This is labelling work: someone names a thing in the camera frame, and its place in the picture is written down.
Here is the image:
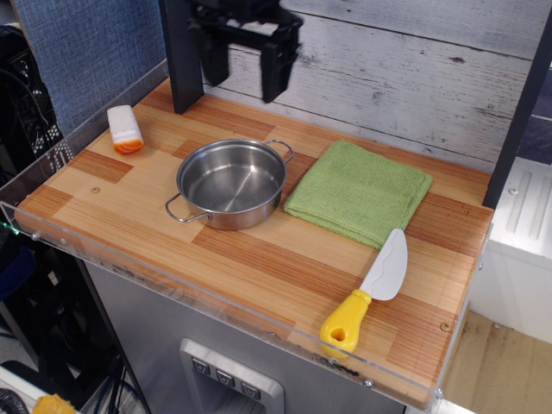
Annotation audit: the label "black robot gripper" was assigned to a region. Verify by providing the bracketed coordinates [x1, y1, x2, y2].
[187, 1, 303, 104]

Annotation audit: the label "small stainless steel pot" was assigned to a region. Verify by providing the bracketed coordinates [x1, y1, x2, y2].
[165, 139, 295, 230]

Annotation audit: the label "white orange mushroom stem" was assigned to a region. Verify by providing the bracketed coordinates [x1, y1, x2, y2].
[107, 105, 144, 154]

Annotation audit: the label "green folded cloth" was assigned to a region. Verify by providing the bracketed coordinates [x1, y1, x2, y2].
[284, 141, 433, 249]

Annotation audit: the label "black plastic crate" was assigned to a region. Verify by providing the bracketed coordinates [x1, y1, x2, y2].
[1, 25, 62, 169]

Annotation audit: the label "stainless steel cabinet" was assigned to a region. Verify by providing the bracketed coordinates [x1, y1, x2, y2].
[87, 264, 405, 413]

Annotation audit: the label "silver button control panel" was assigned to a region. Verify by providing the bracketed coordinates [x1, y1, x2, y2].
[179, 338, 285, 414]

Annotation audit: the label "white ribbed appliance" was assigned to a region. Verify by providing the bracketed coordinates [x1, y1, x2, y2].
[468, 158, 551, 342]

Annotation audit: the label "dark grey left post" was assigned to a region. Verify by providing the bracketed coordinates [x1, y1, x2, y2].
[159, 0, 204, 114]

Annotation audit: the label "dark grey post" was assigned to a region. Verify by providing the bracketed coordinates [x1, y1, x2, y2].
[482, 12, 551, 209]
[159, 0, 204, 114]

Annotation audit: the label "dark grey right post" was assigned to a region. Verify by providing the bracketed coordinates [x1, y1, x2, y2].
[482, 12, 551, 209]

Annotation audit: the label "yellow handled white toy knife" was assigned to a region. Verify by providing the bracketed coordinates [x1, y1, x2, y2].
[319, 229, 408, 359]

